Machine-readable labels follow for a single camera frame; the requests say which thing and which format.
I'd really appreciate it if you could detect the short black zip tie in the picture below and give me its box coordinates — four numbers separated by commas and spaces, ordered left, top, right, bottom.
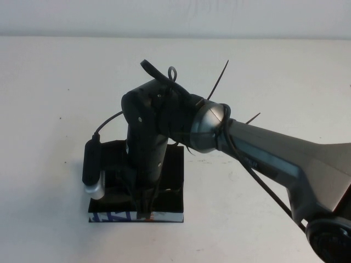
246, 112, 262, 124

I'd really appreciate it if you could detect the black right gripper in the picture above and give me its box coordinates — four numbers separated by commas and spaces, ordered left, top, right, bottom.
125, 136, 168, 215

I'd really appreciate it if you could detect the black glasses case printed side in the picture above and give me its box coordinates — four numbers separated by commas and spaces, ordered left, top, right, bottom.
87, 139, 184, 224

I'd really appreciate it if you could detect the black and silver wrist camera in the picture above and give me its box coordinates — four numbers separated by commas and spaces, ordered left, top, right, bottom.
82, 138, 107, 200

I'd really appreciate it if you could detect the long black zip tie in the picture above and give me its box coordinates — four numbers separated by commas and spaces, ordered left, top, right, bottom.
207, 59, 230, 101

